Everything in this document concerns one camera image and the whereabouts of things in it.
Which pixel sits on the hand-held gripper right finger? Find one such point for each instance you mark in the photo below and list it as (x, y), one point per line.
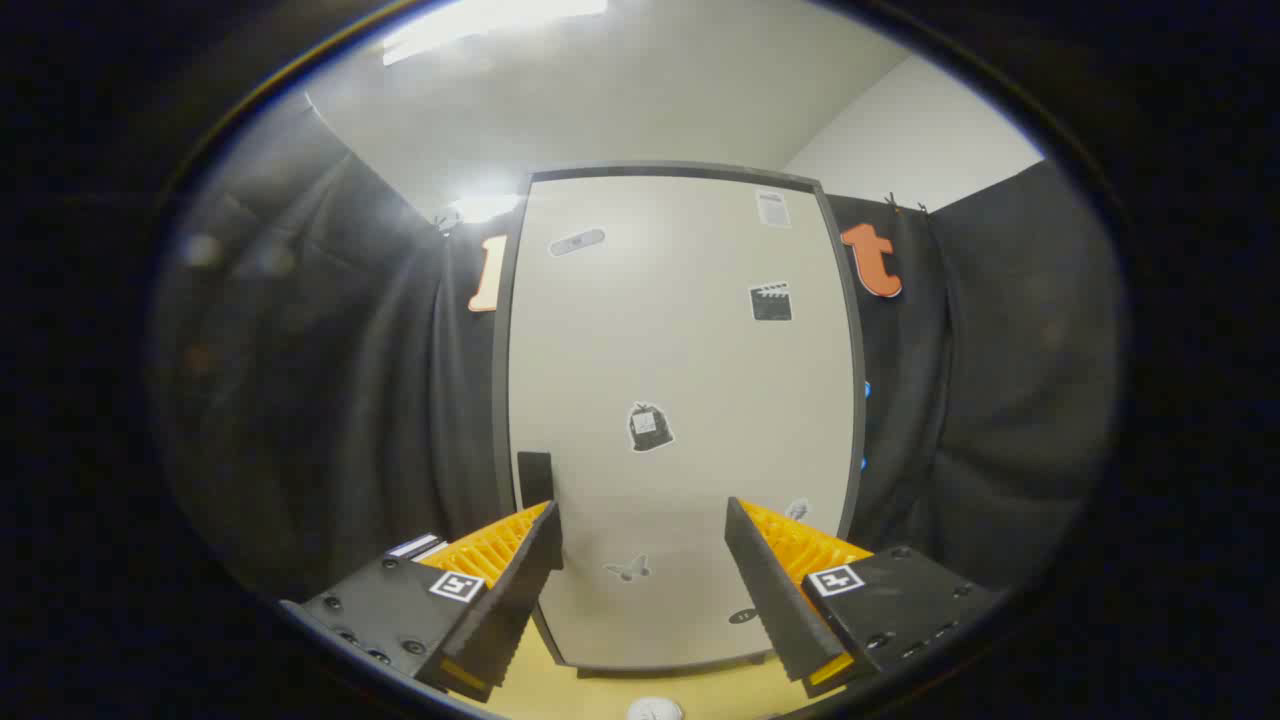
(770, 590)

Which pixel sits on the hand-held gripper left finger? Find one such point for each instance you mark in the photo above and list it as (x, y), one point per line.
(520, 590)

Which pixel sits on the white shoe with chevron stripes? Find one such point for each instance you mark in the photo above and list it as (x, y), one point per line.
(655, 711)

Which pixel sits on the grey shoe cabinet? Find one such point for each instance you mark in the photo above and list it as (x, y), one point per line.
(499, 400)

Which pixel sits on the white shoe cabinet door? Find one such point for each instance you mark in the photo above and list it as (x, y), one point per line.
(680, 350)

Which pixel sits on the white spine book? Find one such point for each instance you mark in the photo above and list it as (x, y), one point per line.
(436, 551)

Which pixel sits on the blue spine book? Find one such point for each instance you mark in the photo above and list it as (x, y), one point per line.
(410, 545)

